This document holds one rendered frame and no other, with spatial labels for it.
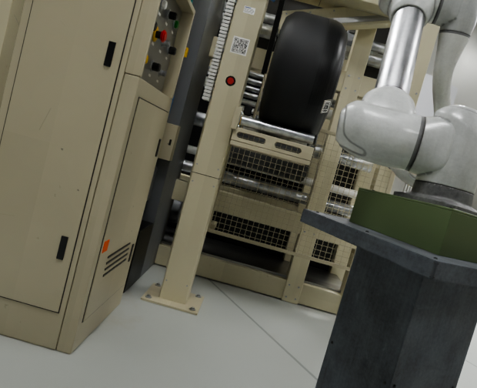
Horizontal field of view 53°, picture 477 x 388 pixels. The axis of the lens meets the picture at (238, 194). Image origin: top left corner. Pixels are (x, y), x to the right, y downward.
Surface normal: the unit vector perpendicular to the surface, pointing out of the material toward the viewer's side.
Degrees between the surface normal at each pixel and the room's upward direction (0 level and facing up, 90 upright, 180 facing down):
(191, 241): 90
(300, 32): 62
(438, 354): 90
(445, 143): 85
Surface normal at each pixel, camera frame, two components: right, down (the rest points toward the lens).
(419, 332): 0.43, 0.19
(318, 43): 0.06, -0.29
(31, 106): -0.04, 0.07
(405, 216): -0.87, -0.20
